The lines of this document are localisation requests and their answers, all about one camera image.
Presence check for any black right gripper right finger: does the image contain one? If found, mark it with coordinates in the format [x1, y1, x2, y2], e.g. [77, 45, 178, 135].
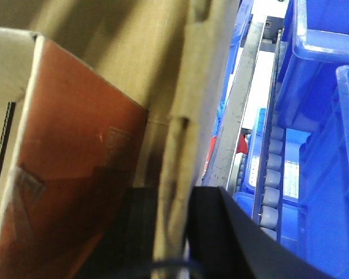
[187, 187, 329, 278]

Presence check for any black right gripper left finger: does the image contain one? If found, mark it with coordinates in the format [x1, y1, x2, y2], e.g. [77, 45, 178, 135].
[75, 188, 158, 278]

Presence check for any cardboard box with red print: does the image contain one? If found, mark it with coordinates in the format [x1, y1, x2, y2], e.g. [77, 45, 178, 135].
[0, 27, 148, 278]

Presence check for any large plain cardboard box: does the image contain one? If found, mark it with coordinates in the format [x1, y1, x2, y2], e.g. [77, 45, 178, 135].
[0, 1, 239, 278]

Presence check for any red snack bag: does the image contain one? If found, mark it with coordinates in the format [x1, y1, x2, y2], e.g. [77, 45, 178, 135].
[208, 133, 248, 156]

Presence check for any blue plastic bin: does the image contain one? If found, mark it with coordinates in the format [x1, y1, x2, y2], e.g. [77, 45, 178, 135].
[232, 0, 349, 279]

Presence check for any grey roller conveyor rail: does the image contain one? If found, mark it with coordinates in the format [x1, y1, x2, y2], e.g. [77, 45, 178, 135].
[252, 30, 286, 242]

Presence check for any stainless steel shelf rail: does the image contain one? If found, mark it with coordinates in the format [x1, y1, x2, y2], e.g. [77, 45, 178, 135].
[201, 12, 266, 189]

